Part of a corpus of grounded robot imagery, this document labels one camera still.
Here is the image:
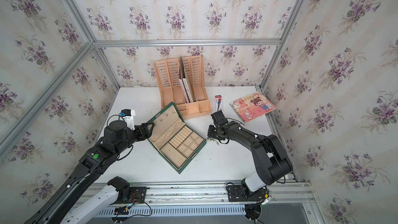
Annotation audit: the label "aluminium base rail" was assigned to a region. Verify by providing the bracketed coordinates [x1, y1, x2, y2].
[77, 180, 315, 207]

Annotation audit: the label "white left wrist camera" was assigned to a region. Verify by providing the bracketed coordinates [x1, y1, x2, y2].
[120, 109, 135, 130]

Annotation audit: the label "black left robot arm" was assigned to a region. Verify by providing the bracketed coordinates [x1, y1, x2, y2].
[26, 120, 154, 224]

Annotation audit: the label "green jewelry box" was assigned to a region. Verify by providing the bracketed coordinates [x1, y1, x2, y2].
[148, 102, 206, 174]

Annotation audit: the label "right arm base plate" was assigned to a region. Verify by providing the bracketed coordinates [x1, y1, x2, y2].
[225, 182, 270, 204]

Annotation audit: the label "books in file organizer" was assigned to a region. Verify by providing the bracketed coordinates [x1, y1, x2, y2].
[178, 57, 194, 103]

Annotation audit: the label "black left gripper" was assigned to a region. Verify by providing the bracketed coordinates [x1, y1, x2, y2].
[113, 122, 157, 157]

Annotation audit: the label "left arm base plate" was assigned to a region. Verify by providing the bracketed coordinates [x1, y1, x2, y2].
[116, 187, 147, 205]

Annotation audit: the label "pink cartoon spiral notebook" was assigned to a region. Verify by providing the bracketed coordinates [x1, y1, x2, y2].
[229, 91, 276, 123]

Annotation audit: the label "peach plastic file organizer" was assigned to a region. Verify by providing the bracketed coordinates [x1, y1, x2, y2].
[154, 55, 211, 119]

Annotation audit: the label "small pen box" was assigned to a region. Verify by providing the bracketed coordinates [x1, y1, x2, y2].
[215, 95, 223, 112]

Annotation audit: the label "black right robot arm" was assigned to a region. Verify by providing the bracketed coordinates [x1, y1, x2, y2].
[208, 111, 293, 196]

